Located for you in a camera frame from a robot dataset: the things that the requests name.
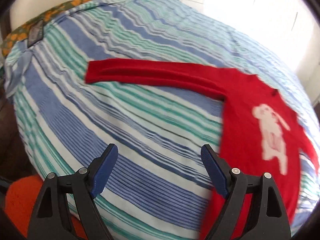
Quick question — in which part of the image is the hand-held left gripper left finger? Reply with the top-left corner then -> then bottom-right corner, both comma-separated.
27,144 -> 119,240

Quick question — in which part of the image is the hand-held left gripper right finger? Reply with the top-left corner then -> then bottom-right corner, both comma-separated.
201,144 -> 292,240

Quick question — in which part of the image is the red sweater with white print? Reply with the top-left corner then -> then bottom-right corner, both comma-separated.
85,59 -> 320,240

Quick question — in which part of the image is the blue green striped duvet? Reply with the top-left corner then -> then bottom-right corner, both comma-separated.
4,0 -> 318,240

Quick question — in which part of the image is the dark duvet label tag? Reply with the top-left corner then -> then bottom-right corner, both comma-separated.
27,21 -> 45,48

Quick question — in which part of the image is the orange green floral bedsheet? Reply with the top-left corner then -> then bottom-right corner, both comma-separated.
0,0 -> 130,58

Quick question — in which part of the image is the white wardrobe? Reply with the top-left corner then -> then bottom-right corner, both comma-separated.
175,0 -> 320,73

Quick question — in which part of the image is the beige headboard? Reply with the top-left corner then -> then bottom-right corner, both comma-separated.
9,0 -> 120,30

